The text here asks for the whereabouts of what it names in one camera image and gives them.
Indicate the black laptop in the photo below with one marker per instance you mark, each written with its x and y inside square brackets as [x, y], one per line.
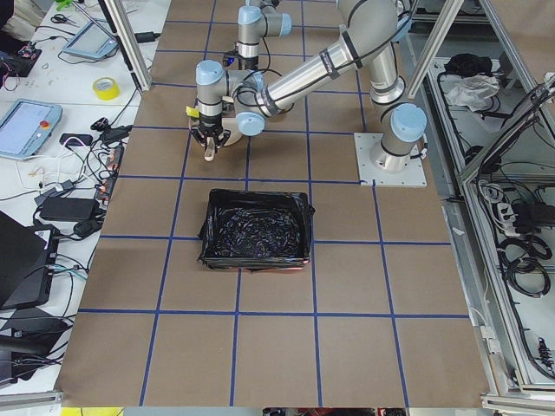
[27, 255]

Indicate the beige plastic dustpan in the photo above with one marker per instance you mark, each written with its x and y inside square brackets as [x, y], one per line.
[230, 123]

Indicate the black lined trash bin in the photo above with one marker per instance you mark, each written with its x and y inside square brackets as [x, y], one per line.
[256, 230]

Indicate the lower teach pendant tablet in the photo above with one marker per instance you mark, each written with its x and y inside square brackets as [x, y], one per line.
[27, 126]

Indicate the black power adapter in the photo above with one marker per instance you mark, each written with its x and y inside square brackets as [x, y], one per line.
[69, 209]

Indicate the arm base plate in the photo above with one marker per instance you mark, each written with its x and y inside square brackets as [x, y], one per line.
[378, 168]

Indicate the upper teach pendant tablet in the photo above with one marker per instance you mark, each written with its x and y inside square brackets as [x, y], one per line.
[92, 42]

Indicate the black scissors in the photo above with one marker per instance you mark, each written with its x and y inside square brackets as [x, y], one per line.
[59, 18]

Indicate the white crumpled cloth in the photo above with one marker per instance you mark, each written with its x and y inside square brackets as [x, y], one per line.
[474, 92]

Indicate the yellow tape roll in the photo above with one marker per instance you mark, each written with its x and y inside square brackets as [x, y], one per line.
[106, 88]

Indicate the teach pendant tablet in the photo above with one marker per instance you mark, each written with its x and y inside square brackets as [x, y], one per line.
[92, 42]
[27, 126]

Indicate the aluminium frame post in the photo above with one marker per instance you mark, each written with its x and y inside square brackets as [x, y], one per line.
[117, 19]

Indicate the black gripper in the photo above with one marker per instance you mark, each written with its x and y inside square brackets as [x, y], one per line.
[210, 124]

